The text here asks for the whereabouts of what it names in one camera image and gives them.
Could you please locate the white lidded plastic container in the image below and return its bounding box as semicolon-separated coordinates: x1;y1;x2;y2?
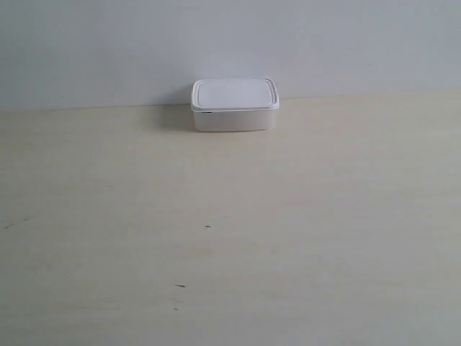
190;78;280;132

